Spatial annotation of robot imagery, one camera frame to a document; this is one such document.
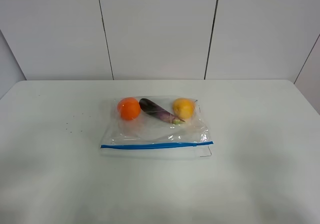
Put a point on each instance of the clear blue-zip plastic bag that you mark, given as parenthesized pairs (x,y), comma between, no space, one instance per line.
(151,138)

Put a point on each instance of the purple eggplant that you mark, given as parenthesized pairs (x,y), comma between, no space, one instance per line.
(155,111)

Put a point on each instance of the yellow lemon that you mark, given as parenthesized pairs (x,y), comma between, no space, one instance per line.
(183,108)

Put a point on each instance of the orange fruit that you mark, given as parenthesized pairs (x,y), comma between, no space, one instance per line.
(128,109)

